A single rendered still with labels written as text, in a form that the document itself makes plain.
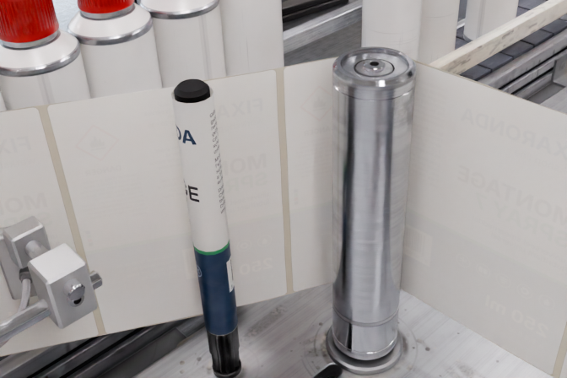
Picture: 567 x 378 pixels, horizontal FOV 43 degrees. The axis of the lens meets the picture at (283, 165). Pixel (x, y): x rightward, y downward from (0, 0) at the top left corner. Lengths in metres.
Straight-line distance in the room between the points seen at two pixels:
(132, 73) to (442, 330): 0.25
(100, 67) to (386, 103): 0.20
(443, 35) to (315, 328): 0.33
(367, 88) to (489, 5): 0.47
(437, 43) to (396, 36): 0.07
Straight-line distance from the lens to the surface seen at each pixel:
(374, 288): 0.39
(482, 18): 0.78
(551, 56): 0.84
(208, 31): 0.48
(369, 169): 0.34
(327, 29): 0.64
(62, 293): 0.32
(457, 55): 0.69
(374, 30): 0.64
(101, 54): 0.45
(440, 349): 0.45
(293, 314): 0.46
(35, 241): 0.35
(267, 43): 0.51
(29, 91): 0.43
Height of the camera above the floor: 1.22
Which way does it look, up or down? 35 degrees down
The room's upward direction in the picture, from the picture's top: 3 degrees counter-clockwise
